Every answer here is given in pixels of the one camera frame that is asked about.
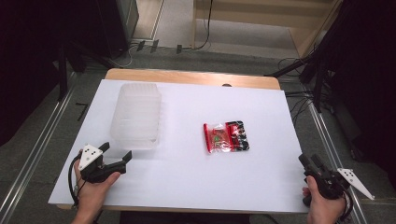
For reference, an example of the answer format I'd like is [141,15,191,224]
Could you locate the dark cabinet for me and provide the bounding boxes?
[92,0,140,59]

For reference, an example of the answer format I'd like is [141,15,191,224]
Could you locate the person's right hand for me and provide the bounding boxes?
[302,175,347,224]

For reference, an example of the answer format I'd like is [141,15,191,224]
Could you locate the white table sheet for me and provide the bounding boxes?
[48,78,310,215]

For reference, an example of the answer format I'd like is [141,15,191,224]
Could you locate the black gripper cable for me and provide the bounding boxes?
[67,154,83,208]
[338,189,355,222]

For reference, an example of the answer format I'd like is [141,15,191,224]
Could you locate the light wooden shelf unit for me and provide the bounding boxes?
[191,0,345,59]

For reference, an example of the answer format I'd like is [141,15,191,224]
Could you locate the person's left hand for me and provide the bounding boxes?
[73,149,122,217]

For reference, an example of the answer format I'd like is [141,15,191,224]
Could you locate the metal floor rail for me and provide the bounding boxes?
[0,90,78,222]
[307,101,370,224]

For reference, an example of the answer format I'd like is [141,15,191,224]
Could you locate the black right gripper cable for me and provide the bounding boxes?
[338,189,355,222]

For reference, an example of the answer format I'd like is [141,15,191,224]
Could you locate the red and black snack packet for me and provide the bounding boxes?
[203,119,251,155]

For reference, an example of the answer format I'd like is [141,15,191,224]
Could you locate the bundle of black floor cables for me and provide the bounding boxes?
[277,56,317,125]

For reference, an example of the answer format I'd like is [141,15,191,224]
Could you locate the black hanging cable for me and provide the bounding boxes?
[181,0,215,51]

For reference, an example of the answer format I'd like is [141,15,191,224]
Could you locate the wooden table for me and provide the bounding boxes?
[56,67,309,215]

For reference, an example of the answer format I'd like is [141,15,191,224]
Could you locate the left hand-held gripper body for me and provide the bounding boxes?
[78,143,128,184]

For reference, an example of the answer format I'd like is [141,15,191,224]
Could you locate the translucent plastic container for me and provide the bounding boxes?
[109,81,163,151]

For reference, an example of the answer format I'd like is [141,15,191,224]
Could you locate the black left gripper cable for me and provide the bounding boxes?
[67,154,83,208]

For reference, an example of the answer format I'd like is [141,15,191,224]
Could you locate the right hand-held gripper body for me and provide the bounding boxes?
[303,164,375,207]

